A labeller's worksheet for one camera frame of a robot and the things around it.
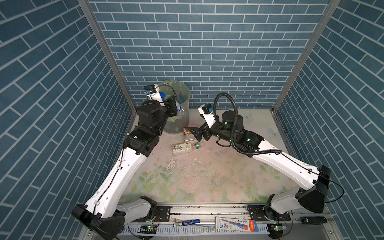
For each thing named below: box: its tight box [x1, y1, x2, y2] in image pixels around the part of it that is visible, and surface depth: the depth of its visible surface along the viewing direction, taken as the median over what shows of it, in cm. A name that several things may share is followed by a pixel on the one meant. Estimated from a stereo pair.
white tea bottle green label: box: [172, 142, 202, 155], surface depth 95 cm
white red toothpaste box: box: [215, 217, 259, 232], surface depth 72 cm
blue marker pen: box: [173, 219, 201, 227], surface depth 71 cm
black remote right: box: [300, 216, 328, 224], surface depth 71 cm
